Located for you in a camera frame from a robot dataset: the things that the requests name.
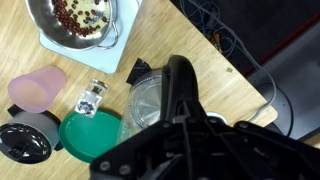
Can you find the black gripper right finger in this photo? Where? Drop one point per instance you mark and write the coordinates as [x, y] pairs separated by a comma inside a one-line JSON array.
[[253, 153]]

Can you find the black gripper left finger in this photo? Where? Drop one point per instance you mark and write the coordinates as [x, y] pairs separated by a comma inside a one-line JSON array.
[[150, 153]]

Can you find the green plastic plate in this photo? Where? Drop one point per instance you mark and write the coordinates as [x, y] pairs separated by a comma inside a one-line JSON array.
[[90, 140]]

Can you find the small glass jar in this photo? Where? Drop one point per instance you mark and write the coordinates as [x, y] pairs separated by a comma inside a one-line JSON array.
[[90, 100]]

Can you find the black low platform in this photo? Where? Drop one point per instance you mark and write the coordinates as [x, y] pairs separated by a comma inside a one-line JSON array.
[[293, 83]]

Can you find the black plastic tag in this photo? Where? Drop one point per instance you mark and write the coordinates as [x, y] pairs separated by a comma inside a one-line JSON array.
[[138, 70]]

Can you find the white kitchen scale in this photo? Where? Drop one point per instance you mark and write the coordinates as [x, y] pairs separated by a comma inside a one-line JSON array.
[[106, 56]]

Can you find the pink plastic cup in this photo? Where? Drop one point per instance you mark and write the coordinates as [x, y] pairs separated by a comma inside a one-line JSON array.
[[35, 90]]

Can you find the stainless steel pot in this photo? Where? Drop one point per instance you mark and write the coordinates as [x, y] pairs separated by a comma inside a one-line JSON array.
[[63, 35]]

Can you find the red beans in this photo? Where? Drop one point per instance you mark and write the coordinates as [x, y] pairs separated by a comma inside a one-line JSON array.
[[78, 18]]

